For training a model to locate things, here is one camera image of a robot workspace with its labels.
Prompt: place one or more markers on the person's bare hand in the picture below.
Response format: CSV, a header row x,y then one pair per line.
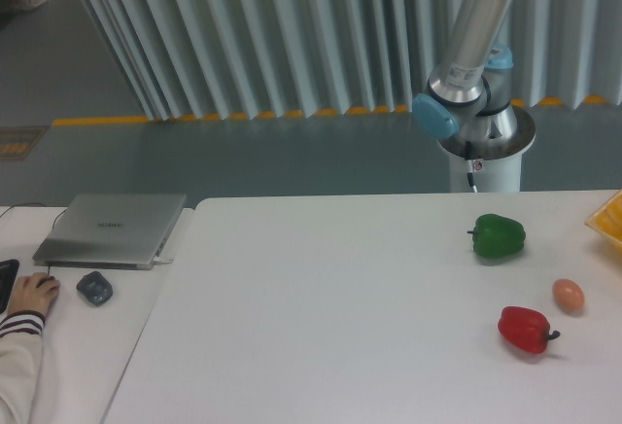
x,y
24,297

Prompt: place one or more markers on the silver closed laptop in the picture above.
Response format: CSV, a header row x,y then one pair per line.
x,y
111,231

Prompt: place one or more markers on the dark grey earbuds case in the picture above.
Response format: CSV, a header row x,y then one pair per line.
x,y
95,288

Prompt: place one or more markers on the green bell pepper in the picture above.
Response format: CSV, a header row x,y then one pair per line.
x,y
497,237

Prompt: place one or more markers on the yellow plastic basket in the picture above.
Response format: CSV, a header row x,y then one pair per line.
x,y
606,221

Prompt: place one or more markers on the red bell pepper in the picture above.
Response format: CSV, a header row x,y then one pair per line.
x,y
526,329

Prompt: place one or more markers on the black computer mouse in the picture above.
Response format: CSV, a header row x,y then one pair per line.
x,y
47,291

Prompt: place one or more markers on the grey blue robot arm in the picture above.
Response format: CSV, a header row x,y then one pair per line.
x,y
455,91

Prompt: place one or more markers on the grey folding partition screen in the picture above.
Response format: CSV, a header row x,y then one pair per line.
x,y
229,58

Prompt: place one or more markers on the brown egg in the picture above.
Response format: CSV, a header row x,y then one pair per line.
x,y
568,295

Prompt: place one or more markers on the white sleeved forearm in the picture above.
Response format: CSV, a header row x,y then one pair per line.
x,y
21,357

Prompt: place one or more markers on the black keyboard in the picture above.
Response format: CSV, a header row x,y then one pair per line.
x,y
8,275

